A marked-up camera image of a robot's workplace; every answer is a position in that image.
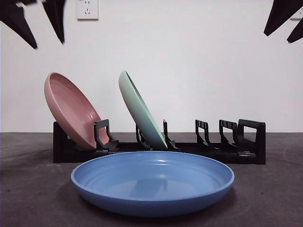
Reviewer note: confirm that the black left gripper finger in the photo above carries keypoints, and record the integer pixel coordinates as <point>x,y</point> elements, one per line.
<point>16,21</point>
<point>56,16</point>

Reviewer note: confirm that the white wall socket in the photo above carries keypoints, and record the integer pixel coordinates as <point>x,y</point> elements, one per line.
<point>87,10</point>
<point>298,16</point>

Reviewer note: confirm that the blue plate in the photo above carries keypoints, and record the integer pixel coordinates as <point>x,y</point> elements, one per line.
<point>151,184</point>

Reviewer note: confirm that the pink plate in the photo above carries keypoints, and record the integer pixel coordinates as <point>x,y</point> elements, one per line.
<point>71,106</point>

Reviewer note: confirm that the black dish rack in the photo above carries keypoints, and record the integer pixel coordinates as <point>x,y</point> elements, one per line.
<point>259,142</point>

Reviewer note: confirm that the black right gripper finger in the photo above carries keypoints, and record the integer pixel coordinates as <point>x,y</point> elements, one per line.
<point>297,33</point>
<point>284,11</point>

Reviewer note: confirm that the green plate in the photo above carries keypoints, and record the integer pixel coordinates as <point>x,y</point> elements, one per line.
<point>139,111</point>

